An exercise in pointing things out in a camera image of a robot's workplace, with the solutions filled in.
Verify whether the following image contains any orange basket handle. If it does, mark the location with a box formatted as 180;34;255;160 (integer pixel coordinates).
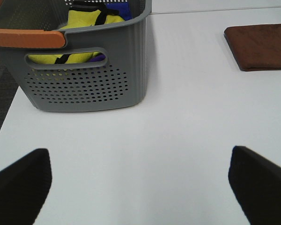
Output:
0;29;66;49

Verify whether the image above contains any yellow cloth with black trim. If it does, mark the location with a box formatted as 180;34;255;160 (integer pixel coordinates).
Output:
28;5;124;64

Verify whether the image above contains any brown towel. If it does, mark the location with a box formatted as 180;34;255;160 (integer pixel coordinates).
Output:
224;23;281;72

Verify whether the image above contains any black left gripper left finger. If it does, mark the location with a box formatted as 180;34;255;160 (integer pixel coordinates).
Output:
0;149;52;225

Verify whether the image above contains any grey perforated plastic basket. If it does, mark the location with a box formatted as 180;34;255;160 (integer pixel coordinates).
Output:
0;0;152;112

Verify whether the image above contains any blue purple cloth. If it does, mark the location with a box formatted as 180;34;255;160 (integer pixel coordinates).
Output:
88;2;133;62

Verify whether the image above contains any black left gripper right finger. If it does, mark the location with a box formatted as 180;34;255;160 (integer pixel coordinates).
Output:
228;146;281;225

